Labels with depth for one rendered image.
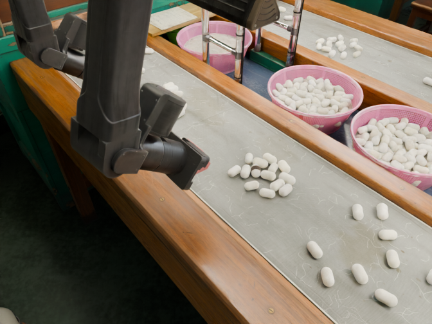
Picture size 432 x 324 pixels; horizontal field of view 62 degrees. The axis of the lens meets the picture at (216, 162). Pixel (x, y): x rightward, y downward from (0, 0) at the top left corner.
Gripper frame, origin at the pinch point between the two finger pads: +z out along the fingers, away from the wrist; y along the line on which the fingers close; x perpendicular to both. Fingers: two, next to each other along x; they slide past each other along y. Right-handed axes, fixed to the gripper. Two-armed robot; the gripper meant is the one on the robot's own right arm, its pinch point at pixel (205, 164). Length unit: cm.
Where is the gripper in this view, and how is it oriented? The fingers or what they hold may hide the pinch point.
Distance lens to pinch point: 68.1
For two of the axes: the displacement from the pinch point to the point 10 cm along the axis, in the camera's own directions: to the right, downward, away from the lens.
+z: 5.6, 1.4, 8.2
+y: -6.6, -5.3, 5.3
